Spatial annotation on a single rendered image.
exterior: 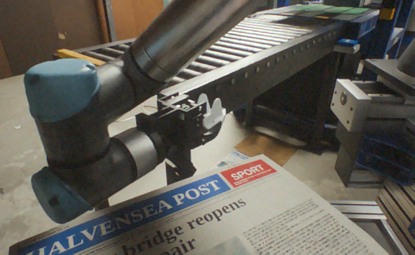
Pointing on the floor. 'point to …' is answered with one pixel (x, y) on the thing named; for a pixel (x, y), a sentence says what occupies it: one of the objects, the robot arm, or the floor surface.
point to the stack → (213, 220)
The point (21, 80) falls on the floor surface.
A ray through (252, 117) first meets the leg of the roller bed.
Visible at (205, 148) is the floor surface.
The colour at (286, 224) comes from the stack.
